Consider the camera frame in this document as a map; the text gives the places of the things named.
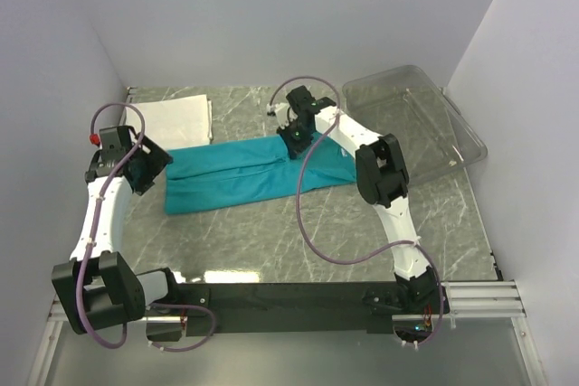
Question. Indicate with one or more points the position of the aluminium front rail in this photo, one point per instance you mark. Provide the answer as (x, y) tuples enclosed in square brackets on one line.
[(484, 299)]

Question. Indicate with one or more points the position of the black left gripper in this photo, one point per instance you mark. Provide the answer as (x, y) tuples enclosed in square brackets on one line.
[(156, 161)]

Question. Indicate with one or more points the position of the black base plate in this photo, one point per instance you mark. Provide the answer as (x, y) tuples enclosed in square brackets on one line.
[(300, 307)]

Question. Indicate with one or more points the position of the clear plastic bin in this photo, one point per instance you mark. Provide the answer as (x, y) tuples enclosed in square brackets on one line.
[(434, 137)]

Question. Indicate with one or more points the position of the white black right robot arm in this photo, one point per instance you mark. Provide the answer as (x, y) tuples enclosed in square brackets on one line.
[(381, 180)]

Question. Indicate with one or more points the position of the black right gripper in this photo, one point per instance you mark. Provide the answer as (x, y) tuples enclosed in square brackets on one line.
[(294, 148)]

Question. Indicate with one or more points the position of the folded white t-shirt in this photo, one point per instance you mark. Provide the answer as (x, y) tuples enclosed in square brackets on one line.
[(178, 123)]

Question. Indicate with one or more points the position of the teal t-shirt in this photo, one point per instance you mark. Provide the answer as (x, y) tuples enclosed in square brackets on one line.
[(205, 178)]

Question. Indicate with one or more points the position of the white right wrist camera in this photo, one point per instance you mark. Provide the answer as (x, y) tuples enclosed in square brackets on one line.
[(281, 111)]

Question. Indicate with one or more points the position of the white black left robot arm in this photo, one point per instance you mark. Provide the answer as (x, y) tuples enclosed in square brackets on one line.
[(96, 273)]

